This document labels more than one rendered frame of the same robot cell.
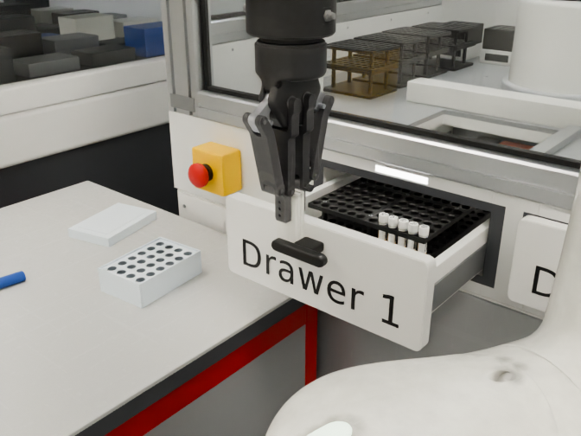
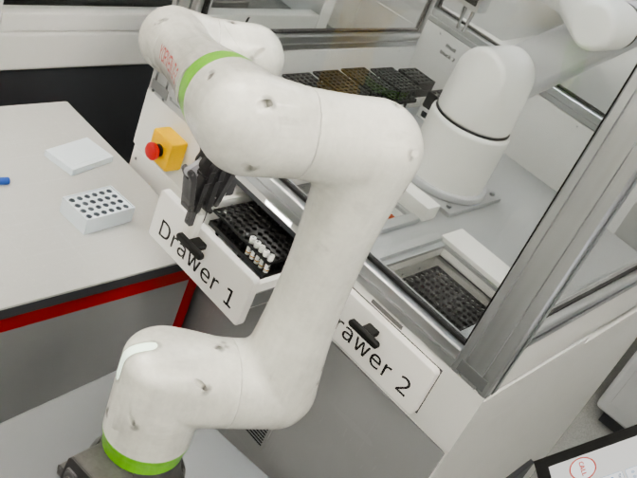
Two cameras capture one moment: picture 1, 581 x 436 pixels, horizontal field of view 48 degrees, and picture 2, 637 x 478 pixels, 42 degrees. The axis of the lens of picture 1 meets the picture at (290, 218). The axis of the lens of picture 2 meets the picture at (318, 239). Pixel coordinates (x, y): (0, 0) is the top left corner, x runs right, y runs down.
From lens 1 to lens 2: 0.85 m
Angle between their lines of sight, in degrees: 10
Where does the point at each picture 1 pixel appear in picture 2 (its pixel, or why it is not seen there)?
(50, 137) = (47, 56)
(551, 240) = not seen: hidden behind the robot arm
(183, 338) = (104, 266)
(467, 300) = not seen: hidden behind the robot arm
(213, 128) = (174, 119)
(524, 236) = not seen: hidden behind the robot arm
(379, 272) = (229, 275)
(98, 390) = (45, 282)
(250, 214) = (172, 208)
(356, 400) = (163, 338)
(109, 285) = (66, 211)
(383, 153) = (272, 195)
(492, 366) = (217, 343)
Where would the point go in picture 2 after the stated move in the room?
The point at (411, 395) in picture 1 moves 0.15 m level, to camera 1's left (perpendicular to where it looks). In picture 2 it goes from (182, 342) to (76, 305)
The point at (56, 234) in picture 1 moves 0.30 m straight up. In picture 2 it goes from (35, 149) to (60, 27)
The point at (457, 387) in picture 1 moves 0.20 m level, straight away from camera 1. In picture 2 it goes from (199, 345) to (263, 282)
